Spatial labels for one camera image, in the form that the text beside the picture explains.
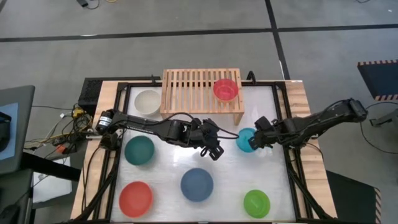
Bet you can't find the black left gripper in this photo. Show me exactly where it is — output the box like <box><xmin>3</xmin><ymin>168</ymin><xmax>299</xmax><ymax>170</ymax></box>
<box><xmin>189</xmin><ymin>117</ymin><xmax>225</xmax><ymax>162</ymax></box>

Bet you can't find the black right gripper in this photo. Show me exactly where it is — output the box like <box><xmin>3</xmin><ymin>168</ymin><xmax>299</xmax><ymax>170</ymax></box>
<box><xmin>248</xmin><ymin>119</ymin><xmax>290</xmax><ymax>151</ymax></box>

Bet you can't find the cyan bowl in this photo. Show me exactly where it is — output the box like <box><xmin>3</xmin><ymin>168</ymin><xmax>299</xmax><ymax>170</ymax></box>
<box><xmin>235</xmin><ymin>127</ymin><xmax>259</xmax><ymax>154</ymax></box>

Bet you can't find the blue bowl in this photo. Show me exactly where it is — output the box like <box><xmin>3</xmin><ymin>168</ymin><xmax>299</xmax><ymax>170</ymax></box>
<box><xmin>180</xmin><ymin>167</ymin><xmax>215</xmax><ymax>203</ymax></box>

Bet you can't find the pink bowl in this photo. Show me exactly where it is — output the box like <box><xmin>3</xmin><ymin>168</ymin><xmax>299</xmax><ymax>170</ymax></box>
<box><xmin>213</xmin><ymin>78</ymin><xmax>240</xmax><ymax>104</ymax></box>

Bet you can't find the green bowl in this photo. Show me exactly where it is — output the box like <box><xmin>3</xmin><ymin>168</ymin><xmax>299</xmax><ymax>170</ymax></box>
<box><xmin>243</xmin><ymin>189</ymin><xmax>271</xmax><ymax>219</ymax></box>

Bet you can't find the dark teal bowl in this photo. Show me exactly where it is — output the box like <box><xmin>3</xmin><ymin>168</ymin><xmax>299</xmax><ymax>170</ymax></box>
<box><xmin>124</xmin><ymin>135</ymin><xmax>155</xmax><ymax>166</ymax></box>

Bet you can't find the white bowl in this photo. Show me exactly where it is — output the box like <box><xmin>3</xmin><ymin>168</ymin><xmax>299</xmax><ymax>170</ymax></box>
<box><xmin>134</xmin><ymin>89</ymin><xmax>162</xmax><ymax>116</ymax></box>

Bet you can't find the wooden slatted shelf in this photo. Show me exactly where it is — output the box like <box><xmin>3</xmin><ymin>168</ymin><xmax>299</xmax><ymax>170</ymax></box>
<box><xmin>159</xmin><ymin>68</ymin><xmax>246</xmax><ymax>126</ymax></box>

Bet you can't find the orange-red bowl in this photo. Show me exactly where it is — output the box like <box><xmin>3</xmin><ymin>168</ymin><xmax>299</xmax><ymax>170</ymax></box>
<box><xmin>118</xmin><ymin>180</ymin><xmax>154</xmax><ymax>218</ymax></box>

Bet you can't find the black mat with striped edge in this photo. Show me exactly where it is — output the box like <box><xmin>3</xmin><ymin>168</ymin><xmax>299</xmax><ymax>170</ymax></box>
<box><xmin>325</xmin><ymin>170</ymin><xmax>382</xmax><ymax>224</ymax></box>
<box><xmin>356</xmin><ymin>59</ymin><xmax>398</xmax><ymax>102</ymax></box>

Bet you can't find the grey stand foot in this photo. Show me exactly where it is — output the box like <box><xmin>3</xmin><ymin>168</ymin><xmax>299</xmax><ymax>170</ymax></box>
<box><xmin>369</xmin><ymin>108</ymin><xmax>398</xmax><ymax>128</ymax></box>

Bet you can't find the black perforated box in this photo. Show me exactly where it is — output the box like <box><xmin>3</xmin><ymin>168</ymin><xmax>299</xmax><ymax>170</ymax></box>
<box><xmin>78</xmin><ymin>77</ymin><xmax>104</xmax><ymax>109</ymax></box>

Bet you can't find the black beam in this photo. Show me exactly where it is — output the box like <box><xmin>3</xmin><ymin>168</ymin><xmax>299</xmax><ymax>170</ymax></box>
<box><xmin>19</xmin><ymin>151</ymin><xmax>82</xmax><ymax>182</ymax></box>

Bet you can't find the white paper sheet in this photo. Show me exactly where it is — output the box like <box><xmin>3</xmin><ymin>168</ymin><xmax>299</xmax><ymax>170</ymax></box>
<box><xmin>32</xmin><ymin>156</ymin><xmax>73</xmax><ymax>205</ymax></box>

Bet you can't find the blue pad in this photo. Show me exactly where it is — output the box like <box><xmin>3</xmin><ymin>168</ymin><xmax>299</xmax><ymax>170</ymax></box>
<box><xmin>0</xmin><ymin>102</ymin><xmax>19</xmax><ymax>161</ymax></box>

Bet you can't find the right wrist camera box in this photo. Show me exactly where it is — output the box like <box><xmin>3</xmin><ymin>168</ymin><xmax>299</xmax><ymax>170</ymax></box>
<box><xmin>254</xmin><ymin>115</ymin><xmax>270</xmax><ymax>132</ymax></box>

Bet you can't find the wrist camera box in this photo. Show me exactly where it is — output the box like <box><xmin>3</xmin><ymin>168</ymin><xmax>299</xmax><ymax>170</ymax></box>
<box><xmin>254</xmin><ymin>115</ymin><xmax>270</xmax><ymax>132</ymax></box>
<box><xmin>201</xmin><ymin>118</ymin><xmax>221</xmax><ymax>134</ymax></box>

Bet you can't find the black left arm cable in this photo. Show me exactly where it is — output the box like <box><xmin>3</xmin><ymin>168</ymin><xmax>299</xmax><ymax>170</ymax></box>
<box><xmin>159</xmin><ymin>111</ymin><xmax>241</xmax><ymax>140</ymax></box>

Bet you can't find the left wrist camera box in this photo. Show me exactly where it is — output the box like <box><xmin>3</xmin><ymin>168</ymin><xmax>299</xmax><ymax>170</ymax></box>
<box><xmin>201</xmin><ymin>118</ymin><xmax>221</xmax><ymax>134</ymax></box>

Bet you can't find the black metal table frame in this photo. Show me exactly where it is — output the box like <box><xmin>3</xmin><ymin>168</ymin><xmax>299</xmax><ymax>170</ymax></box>
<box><xmin>73</xmin><ymin>80</ymin><xmax>338</xmax><ymax>224</ymax></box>

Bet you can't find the tangled cable bundle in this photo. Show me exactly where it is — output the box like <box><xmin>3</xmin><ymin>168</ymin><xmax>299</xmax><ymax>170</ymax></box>
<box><xmin>24</xmin><ymin>103</ymin><xmax>96</xmax><ymax>157</ymax></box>

